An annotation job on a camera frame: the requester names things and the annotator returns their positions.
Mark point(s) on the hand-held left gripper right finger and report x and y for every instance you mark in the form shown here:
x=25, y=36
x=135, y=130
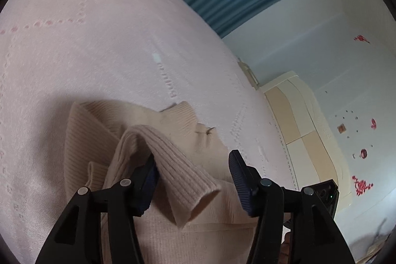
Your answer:
x=241, y=186

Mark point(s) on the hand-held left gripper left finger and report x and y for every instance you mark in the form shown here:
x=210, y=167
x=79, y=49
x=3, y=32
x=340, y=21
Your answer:
x=148, y=186

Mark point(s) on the pink knit sweater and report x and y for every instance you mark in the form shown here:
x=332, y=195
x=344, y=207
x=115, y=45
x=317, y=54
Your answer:
x=92, y=134

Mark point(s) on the cream bed headboard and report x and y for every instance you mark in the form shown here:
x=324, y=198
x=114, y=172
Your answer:
x=297, y=115

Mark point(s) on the pink patterned bed sheet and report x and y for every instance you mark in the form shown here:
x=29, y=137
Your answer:
x=92, y=35

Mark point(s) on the red wall sticker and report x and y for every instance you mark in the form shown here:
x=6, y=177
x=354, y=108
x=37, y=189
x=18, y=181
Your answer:
x=361, y=38
x=362, y=185
x=363, y=153
x=373, y=123

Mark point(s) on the brown wall outlet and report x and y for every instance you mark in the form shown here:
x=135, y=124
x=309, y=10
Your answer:
x=341, y=128

